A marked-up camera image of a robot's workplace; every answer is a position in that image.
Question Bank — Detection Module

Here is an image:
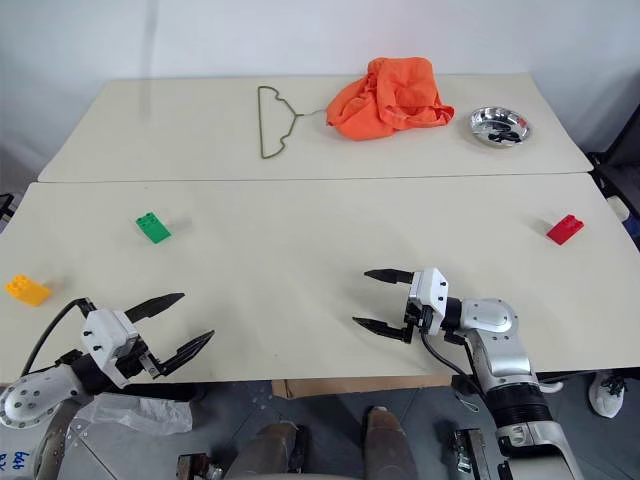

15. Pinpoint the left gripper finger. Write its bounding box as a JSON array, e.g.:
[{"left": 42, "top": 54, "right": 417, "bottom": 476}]
[
  {"left": 124, "top": 292, "right": 187, "bottom": 323},
  {"left": 146, "top": 329, "right": 216, "bottom": 379}
]

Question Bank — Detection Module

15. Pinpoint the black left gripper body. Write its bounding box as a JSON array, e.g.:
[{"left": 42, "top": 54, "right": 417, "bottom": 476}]
[{"left": 113, "top": 338, "right": 152, "bottom": 382}]

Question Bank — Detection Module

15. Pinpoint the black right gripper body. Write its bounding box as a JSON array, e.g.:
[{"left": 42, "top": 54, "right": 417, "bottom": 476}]
[{"left": 402, "top": 299, "right": 435, "bottom": 336}]

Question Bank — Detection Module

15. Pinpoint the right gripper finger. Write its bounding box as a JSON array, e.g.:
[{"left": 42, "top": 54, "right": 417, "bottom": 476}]
[
  {"left": 351, "top": 315, "right": 415, "bottom": 346},
  {"left": 363, "top": 268, "right": 415, "bottom": 288}
]

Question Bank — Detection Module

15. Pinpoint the clear plastic bag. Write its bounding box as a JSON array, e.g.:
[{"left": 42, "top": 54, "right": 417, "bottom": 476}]
[{"left": 74, "top": 391, "right": 194, "bottom": 437}]

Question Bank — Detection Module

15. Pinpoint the brown cardboard sheet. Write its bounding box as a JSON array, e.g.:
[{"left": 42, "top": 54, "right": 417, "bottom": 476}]
[{"left": 271, "top": 373, "right": 454, "bottom": 399}]

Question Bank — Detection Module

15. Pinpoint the green toy brick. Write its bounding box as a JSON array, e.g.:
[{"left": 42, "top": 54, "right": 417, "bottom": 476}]
[{"left": 135, "top": 212, "right": 173, "bottom": 245}]

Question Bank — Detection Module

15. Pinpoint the dark rounded shape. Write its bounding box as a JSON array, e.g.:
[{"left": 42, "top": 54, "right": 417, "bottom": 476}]
[
  {"left": 363, "top": 405, "right": 419, "bottom": 480},
  {"left": 238, "top": 421, "right": 309, "bottom": 480}
]

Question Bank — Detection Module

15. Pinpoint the yellow toy brick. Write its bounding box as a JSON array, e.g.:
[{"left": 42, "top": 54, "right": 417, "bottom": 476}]
[{"left": 3, "top": 274, "right": 54, "bottom": 308}]

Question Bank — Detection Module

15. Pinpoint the red toy brick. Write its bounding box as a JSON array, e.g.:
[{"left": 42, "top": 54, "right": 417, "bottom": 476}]
[{"left": 545, "top": 213, "right": 586, "bottom": 247}]

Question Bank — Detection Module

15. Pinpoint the orange crumpled garment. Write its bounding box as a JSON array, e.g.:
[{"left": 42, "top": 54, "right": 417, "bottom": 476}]
[{"left": 325, "top": 56, "right": 457, "bottom": 143}]

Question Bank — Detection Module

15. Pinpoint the round metal bowl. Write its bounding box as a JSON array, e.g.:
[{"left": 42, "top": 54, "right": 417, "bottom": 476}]
[{"left": 468, "top": 105, "right": 533, "bottom": 149}]

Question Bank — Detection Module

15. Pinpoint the white sneaker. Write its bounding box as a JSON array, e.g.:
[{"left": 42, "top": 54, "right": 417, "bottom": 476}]
[{"left": 587, "top": 371, "right": 629, "bottom": 419}]

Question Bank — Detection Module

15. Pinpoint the black chair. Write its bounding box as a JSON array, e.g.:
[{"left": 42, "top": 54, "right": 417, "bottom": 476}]
[{"left": 586, "top": 69, "right": 640, "bottom": 204}]

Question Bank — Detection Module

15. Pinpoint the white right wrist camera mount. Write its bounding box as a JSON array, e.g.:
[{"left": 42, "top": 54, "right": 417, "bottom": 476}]
[{"left": 406, "top": 267, "right": 452, "bottom": 337}]

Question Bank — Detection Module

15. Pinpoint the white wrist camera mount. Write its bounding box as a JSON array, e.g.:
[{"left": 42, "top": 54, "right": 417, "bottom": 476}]
[
  {"left": 406, "top": 267, "right": 452, "bottom": 337},
  {"left": 81, "top": 309, "right": 139, "bottom": 389}
]

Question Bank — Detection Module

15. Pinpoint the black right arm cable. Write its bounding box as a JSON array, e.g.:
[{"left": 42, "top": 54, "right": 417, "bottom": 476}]
[{"left": 419, "top": 307, "right": 484, "bottom": 389}]

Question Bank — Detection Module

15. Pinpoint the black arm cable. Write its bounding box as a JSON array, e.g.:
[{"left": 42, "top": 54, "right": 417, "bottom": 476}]
[
  {"left": 19, "top": 297, "right": 97, "bottom": 379},
  {"left": 419, "top": 307, "right": 484, "bottom": 389}
]

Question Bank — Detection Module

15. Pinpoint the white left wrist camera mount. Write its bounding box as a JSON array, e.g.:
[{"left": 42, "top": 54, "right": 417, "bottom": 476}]
[{"left": 81, "top": 309, "right": 139, "bottom": 389}]

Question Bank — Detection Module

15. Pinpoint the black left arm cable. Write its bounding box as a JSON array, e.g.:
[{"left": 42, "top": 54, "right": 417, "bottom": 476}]
[{"left": 19, "top": 297, "right": 97, "bottom": 379}]

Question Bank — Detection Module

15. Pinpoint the metal bracket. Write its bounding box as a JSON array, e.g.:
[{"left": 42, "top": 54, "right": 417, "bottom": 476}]
[{"left": 448, "top": 426, "right": 485, "bottom": 475}]

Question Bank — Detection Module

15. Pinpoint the olive wire clothes hanger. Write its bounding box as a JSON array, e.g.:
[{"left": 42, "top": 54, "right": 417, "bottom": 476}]
[{"left": 256, "top": 85, "right": 331, "bottom": 162}]

